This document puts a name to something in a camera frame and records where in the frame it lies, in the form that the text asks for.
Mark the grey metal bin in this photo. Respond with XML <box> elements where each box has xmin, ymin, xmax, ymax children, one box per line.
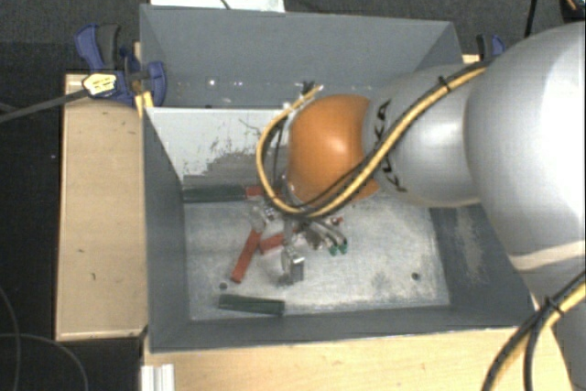
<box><xmin>138</xmin><ymin>3</ymin><xmax>537</xmax><ymax>354</ymax></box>

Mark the pale wood board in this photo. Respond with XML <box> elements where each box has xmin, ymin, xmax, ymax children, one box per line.
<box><xmin>55</xmin><ymin>72</ymin><xmax>151</xmax><ymax>342</ymax></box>

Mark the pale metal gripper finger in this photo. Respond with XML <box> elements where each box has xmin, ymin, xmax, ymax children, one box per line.
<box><xmin>248</xmin><ymin>202</ymin><xmax>277</xmax><ymax>241</ymax></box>
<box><xmin>277</xmin><ymin>247</ymin><xmax>307</xmax><ymax>287</ymax></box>

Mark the dark green flat block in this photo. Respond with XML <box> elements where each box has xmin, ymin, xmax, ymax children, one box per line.
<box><xmin>182</xmin><ymin>184</ymin><xmax>249</xmax><ymax>203</ymax></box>
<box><xmin>217</xmin><ymin>293</ymin><xmax>287</xmax><ymax>317</ymax></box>

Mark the red-brown flat block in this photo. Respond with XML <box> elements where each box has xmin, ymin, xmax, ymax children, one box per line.
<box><xmin>257</xmin><ymin>233</ymin><xmax>288</xmax><ymax>255</ymax></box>
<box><xmin>230</xmin><ymin>227</ymin><xmax>263</xmax><ymax>285</ymax></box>
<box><xmin>244</xmin><ymin>184</ymin><xmax>277</xmax><ymax>201</ymax></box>

